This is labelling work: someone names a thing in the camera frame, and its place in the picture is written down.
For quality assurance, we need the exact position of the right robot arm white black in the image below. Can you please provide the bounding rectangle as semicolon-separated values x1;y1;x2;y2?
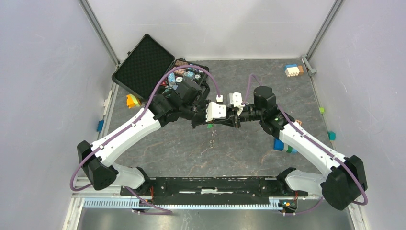
206;86;368;210

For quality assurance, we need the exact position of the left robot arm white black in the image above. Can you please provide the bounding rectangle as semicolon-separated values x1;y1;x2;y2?
77;78;210;195

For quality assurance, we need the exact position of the blue white green brick stack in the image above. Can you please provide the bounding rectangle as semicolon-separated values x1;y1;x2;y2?
273;138;298;154

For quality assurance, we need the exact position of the blue white orange brick stack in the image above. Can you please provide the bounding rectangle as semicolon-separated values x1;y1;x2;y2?
284;64;304;77

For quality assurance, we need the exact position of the orange yellow green brick stack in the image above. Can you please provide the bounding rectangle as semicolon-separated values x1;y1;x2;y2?
126;94;142;109

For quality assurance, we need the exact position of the black poker chip case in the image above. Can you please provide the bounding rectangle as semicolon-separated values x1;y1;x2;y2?
112;34;210;102

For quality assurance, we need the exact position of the small teal block right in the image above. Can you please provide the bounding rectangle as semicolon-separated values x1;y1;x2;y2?
327;131;336;141

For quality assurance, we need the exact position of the small blue block left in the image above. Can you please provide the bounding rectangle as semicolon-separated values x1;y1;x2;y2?
96;120;104;133

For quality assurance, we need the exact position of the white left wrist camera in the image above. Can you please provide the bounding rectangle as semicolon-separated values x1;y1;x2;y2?
205;102;227;122

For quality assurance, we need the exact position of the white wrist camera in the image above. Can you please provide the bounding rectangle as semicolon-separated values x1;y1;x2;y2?
205;102;227;122
227;92;245;116

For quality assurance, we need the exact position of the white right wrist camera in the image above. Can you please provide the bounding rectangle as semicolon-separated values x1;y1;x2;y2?
227;92;245;116

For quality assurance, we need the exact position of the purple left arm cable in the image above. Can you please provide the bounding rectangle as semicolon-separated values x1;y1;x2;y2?
69;65;224;192

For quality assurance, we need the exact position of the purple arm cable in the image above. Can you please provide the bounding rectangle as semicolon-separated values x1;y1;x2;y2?
69;65;224;192
243;73;369;206

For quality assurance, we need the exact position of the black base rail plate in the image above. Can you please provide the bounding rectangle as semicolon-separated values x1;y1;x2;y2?
135;176;308;205

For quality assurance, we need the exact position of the white toothed cable duct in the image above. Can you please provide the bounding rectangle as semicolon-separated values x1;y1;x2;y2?
83;197;282;211

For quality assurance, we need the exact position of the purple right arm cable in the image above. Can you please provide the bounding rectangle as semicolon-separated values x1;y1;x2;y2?
243;73;369;206

